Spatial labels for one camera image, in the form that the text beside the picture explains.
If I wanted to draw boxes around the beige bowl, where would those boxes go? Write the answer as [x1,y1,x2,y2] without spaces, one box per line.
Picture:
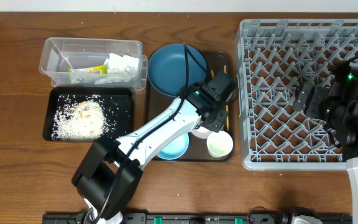
[191,126,212,139]

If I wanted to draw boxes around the white green cup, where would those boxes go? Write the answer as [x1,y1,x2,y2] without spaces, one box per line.
[206,131,234,157]

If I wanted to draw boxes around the white paper napkin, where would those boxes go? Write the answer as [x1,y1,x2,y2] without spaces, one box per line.
[104,53,139,75]

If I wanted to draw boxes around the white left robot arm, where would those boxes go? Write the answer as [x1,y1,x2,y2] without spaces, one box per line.
[71,72,237,223]

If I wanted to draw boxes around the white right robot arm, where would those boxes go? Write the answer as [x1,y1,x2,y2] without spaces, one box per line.
[293,62,358,223]

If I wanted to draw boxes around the grey dishwasher rack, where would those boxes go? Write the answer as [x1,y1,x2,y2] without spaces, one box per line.
[234,19,358,171]

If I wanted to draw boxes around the wooden chopstick right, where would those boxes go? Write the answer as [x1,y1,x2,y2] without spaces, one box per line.
[224,65,229,131]

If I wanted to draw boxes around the brown serving tray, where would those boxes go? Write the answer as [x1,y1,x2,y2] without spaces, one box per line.
[145,50,234,162]

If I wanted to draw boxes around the dark blue plate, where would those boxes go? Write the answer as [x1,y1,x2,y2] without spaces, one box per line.
[147,44,208,97]

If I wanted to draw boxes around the light blue bowl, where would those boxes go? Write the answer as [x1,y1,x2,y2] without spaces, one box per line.
[157,133,190,160]

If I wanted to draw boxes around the yellow green wrapper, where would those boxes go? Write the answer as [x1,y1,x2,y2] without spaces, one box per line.
[68,65,108,84]

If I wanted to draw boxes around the pile of rice scraps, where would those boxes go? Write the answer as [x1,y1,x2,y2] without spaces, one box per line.
[51,94,118,142]

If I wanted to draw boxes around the black tray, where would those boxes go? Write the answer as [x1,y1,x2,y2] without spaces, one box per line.
[42,86,132,141]

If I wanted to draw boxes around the clear plastic bin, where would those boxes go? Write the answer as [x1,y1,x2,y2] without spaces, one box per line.
[39,37,148,91]

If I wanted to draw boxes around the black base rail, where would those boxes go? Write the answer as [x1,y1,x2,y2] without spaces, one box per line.
[41,207,351,224]

